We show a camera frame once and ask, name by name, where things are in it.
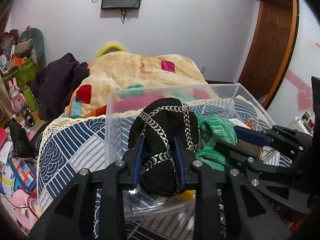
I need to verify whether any yellow sponge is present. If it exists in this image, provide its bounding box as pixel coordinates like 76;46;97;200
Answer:
173;190;196;201

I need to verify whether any green knitted cloth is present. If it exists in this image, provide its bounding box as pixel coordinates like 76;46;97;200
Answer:
195;114;238;171

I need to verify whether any clear plastic storage box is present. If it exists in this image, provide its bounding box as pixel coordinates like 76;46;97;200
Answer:
105;83;274;220

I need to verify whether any black hat with chains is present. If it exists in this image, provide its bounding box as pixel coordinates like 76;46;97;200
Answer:
128;98;199;197

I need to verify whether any white sliding wardrobe door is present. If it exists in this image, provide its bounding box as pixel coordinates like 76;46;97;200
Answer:
267;0;319;127

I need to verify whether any colourful puzzle box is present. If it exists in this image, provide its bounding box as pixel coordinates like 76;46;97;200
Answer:
8;158;36;191

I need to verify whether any blue white patterned cloth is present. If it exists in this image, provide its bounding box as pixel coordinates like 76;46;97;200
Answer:
36;94;292;240

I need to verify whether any brown wooden door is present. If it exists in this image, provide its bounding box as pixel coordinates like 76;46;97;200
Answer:
238;0;299;108

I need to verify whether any pink rabbit toy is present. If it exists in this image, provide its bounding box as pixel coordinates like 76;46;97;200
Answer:
8;77;27;115

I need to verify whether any dark purple garment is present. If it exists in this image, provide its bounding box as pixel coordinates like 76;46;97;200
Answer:
29;53;89;121

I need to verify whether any beige plush blanket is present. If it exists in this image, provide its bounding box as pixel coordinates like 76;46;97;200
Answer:
62;51;206;118

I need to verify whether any green cardboard box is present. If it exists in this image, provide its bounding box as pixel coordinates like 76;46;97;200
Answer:
2;59;40;90

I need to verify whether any yellow green pillow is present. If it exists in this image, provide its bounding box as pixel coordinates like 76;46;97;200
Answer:
95;42;126;59

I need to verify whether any grey green plush toy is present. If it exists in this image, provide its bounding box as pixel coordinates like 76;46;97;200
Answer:
15;28;47;69

